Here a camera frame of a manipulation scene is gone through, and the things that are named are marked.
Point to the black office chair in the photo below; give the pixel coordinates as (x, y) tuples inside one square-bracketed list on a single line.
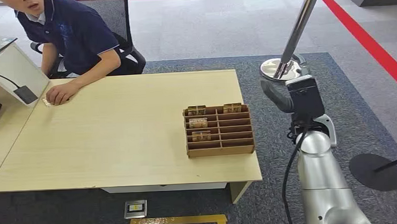
[(135, 60)]

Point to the black stanchion with round base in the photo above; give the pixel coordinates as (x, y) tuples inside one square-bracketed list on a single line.
[(372, 174)]

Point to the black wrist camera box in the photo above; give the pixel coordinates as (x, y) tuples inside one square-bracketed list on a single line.
[(305, 97)]

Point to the chrome stanchion post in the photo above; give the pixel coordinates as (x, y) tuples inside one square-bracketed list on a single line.
[(298, 25)]

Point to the light wooden desk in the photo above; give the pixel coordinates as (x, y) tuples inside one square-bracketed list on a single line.
[(120, 133), (4, 131)]

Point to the white angled terminal stand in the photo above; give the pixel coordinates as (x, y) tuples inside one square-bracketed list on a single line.
[(15, 69)]

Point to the person's left hand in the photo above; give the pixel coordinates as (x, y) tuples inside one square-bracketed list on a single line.
[(62, 93)]

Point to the person's left forearm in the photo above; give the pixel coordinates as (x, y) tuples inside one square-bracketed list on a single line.
[(95, 75)]

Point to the person's right forearm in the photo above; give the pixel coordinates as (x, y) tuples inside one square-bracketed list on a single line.
[(48, 62)]

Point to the person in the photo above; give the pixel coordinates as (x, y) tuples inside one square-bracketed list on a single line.
[(77, 33)]

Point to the gold patterned card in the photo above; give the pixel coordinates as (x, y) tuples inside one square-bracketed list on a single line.
[(47, 102), (198, 123), (232, 108), (196, 110), (201, 136)]

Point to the silver floor socket box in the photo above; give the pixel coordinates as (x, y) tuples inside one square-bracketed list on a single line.
[(135, 209)]

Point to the brown wooden card organizer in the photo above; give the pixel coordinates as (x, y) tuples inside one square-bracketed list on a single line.
[(235, 136)]

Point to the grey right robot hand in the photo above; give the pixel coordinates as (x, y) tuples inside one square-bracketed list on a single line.
[(277, 95)]

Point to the red barrier belt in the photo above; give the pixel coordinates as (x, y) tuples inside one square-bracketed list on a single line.
[(364, 39)]

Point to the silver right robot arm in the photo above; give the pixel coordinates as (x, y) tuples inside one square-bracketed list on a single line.
[(322, 173)]

